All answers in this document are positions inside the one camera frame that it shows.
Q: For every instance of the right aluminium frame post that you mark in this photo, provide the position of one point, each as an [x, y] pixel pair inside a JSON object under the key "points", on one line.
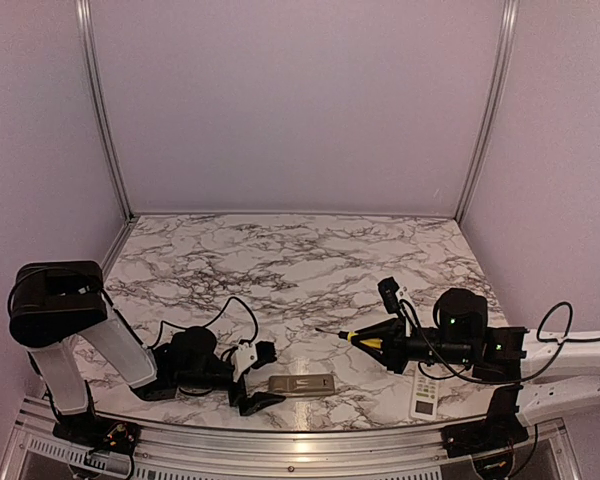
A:
{"points": [[497, 84]]}

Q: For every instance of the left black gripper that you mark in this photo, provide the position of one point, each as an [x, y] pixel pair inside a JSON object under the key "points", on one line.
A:
{"points": [[251, 405]]}

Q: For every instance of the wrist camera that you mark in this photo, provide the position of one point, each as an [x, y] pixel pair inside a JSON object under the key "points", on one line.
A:
{"points": [[389, 290], [252, 356]]}

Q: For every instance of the yellow handle screwdriver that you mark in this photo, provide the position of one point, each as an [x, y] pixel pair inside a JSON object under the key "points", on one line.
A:
{"points": [[354, 338]]}

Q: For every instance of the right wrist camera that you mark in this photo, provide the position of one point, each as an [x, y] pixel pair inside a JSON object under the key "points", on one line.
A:
{"points": [[389, 290]]}

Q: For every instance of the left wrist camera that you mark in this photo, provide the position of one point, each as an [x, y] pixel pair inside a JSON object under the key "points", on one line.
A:
{"points": [[252, 356]]}

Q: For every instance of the left aluminium frame post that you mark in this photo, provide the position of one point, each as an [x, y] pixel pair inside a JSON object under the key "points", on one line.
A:
{"points": [[87, 37]]}

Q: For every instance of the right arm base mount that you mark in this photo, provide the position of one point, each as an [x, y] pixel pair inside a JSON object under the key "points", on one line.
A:
{"points": [[500, 428]]}

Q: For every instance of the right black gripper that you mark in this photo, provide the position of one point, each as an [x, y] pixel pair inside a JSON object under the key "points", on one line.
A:
{"points": [[391, 330]]}

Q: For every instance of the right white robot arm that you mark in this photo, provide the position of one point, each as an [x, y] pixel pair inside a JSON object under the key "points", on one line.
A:
{"points": [[545, 355]]}

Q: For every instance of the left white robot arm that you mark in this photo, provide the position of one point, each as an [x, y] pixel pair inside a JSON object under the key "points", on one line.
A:
{"points": [[50, 303]]}

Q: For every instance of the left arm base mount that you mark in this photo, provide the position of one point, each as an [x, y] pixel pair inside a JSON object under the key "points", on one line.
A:
{"points": [[96, 432]]}

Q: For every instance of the aluminium frame post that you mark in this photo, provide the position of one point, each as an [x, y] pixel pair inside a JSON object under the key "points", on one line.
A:
{"points": [[497, 84], [87, 37]]}

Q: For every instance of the front aluminium table rail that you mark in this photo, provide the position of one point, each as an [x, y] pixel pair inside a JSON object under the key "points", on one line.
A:
{"points": [[178, 451]]}

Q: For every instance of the white remote control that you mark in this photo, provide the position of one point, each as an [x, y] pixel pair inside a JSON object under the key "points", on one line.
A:
{"points": [[424, 399], [307, 385]]}

